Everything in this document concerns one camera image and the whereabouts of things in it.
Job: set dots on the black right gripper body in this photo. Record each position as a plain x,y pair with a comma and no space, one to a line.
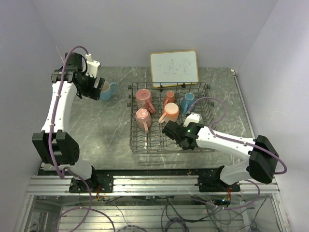
184,147

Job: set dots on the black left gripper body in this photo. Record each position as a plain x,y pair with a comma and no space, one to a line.
87,89

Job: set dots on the light blue mug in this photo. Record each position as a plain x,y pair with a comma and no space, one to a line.
107,91

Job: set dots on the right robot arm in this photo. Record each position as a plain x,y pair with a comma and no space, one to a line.
256,163

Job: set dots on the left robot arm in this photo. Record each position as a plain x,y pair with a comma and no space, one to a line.
54,144

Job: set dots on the salmon pink mug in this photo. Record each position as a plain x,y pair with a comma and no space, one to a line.
171,113

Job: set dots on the dark blue textured mug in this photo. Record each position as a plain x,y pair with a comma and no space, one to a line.
187,101

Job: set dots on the small coral mug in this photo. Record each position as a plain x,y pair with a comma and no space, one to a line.
169,98

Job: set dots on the pink faceted mug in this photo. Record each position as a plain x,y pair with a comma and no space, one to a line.
143,119

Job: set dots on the pink patterned mug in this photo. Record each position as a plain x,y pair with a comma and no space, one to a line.
144,100

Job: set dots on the yellow framed whiteboard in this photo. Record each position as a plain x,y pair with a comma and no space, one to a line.
174,68

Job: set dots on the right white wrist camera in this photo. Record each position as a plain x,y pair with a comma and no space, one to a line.
193,117

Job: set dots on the grey wire dish rack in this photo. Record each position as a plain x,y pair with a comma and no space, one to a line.
155,141

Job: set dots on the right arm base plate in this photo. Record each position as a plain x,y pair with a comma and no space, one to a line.
209,180

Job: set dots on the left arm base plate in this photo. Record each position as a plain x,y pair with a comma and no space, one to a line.
100,181

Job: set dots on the aluminium frame rail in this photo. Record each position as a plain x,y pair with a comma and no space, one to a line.
145,186

